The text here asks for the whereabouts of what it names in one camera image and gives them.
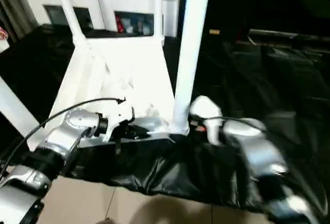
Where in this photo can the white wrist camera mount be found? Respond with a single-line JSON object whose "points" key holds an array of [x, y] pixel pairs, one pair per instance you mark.
{"points": [[118, 116], [208, 110]]}

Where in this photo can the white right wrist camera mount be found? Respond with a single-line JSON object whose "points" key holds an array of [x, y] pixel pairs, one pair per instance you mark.
{"points": [[208, 110]]}

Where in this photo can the black mat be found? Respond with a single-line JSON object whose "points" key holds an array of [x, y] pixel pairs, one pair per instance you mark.
{"points": [[193, 167]]}

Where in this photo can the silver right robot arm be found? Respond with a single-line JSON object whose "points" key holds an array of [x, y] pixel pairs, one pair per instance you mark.
{"points": [[263, 154]]}

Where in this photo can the small yellow label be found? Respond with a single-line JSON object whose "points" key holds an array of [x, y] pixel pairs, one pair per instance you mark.
{"points": [[214, 32]]}

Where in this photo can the white plastic table leg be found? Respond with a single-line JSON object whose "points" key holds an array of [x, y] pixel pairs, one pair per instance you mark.
{"points": [[18, 108], [190, 49], [69, 10], [158, 10]]}

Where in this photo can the grey curtain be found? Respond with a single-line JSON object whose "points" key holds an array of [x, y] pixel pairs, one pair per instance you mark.
{"points": [[18, 5]]}

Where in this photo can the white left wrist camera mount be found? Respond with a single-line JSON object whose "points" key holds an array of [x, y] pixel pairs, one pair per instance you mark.
{"points": [[118, 116]]}

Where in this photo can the red bottle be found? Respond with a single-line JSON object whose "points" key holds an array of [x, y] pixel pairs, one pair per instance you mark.
{"points": [[120, 23]]}

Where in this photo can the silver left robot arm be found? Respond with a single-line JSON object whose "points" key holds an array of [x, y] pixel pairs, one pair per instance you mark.
{"points": [[67, 128]]}

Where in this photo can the black metal bar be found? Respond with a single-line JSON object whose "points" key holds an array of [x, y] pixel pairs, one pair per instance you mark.
{"points": [[291, 33]]}

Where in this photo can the white plastic table top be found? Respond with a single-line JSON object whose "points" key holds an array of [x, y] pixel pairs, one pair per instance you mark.
{"points": [[103, 79]]}

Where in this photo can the white cylinder stand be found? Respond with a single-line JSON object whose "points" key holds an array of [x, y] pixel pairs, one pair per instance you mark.
{"points": [[3, 45]]}

